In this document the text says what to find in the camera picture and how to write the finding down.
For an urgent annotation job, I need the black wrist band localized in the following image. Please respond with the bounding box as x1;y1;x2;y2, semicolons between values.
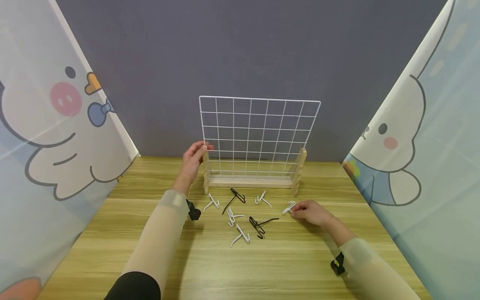
330;252;345;276
186;199;202;221

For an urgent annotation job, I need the black metal hook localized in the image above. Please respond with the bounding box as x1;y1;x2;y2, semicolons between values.
222;188;246;215
249;216;280;240

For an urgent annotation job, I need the person's left forearm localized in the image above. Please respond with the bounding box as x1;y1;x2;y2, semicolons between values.
104;174;193;300

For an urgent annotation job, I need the person's left hand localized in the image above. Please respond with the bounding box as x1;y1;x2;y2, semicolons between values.
179;140;215;185

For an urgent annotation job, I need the light wooden stand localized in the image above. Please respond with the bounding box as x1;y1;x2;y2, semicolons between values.
202;145;308;196

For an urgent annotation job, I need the white wire grid panel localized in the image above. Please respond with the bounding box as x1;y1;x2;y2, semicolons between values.
199;95;321;180

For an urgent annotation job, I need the person's right hand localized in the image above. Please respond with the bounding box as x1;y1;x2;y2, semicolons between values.
290;200;335;232

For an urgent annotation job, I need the person's right forearm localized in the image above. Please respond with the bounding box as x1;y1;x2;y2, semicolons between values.
324;218;422;300

